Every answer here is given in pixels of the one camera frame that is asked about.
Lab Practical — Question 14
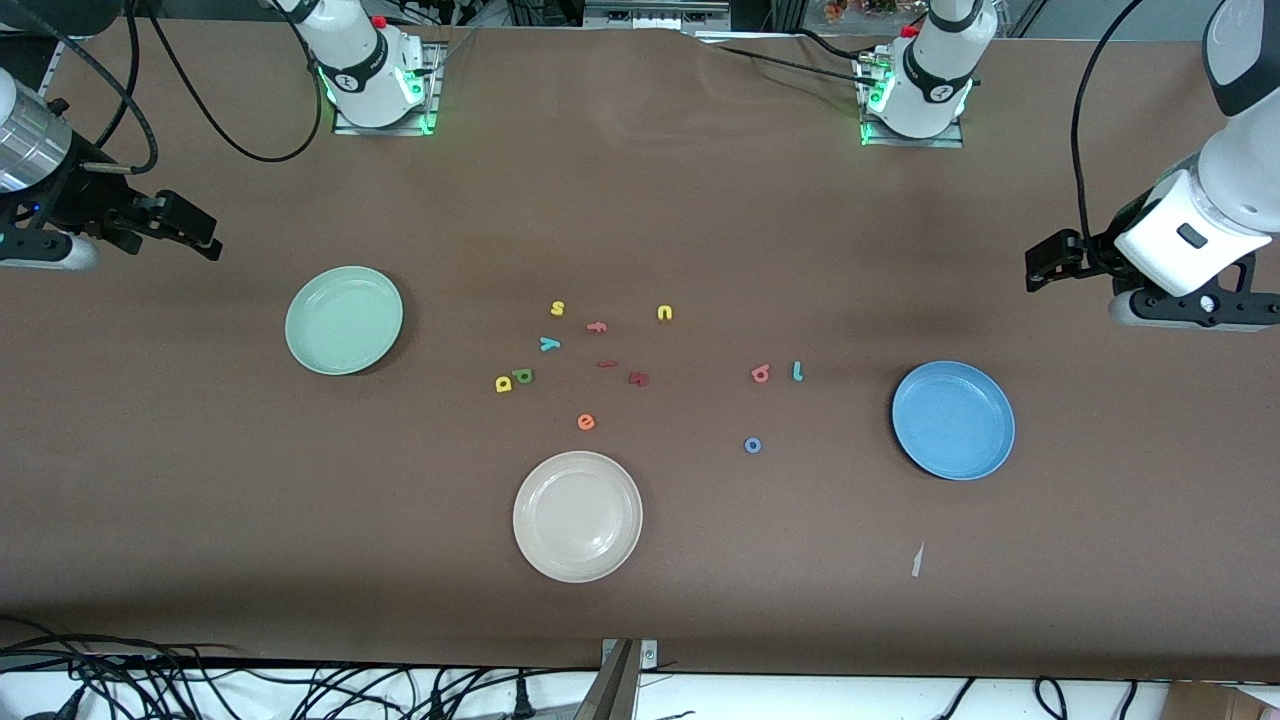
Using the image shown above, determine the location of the blue plate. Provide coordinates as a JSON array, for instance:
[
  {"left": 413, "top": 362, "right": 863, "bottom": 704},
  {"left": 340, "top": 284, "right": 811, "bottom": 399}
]
[{"left": 891, "top": 360, "right": 1017, "bottom": 482}]

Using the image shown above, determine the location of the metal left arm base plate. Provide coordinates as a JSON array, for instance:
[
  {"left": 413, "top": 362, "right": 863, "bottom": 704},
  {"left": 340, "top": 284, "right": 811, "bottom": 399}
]
[{"left": 860, "top": 55, "right": 966, "bottom": 149}]

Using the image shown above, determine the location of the silver power strip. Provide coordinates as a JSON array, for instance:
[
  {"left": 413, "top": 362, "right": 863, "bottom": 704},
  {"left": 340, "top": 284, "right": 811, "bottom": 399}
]
[{"left": 583, "top": 0, "right": 731, "bottom": 31}]

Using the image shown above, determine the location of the brown table cover sheet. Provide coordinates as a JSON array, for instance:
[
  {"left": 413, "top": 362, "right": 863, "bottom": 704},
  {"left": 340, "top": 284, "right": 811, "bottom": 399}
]
[{"left": 0, "top": 18, "right": 1280, "bottom": 683}]

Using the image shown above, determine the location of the cardboard box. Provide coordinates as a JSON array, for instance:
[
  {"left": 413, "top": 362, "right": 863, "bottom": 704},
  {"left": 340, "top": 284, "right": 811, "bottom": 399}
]
[{"left": 1165, "top": 682, "right": 1280, "bottom": 720}]

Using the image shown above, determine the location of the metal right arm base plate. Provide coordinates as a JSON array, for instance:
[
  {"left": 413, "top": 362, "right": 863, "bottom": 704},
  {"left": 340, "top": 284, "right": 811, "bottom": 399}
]
[{"left": 332, "top": 40, "right": 443, "bottom": 136}]

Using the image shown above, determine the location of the beige plate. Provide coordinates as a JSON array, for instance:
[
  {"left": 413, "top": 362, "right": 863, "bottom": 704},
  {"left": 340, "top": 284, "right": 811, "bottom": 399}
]
[{"left": 512, "top": 451, "right": 644, "bottom": 584}]

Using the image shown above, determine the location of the metal table edge bracket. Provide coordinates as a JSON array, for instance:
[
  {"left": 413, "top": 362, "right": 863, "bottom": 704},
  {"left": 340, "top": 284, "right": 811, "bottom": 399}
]
[{"left": 600, "top": 638, "right": 659, "bottom": 673}]

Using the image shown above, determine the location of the green plate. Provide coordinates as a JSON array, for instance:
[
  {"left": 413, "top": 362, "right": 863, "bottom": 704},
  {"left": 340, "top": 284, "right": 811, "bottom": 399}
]
[{"left": 285, "top": 265, "right": 405, "bottom": 377}]

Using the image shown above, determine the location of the black cable on table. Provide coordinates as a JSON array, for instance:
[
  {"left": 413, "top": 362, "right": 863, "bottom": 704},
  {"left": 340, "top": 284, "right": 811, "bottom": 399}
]
[
  {"left": 715, "top": 45, "right": 881, "bottom": 86},
  {"left": 795, "top": 28, "right": 881, "bottom": 61}
]

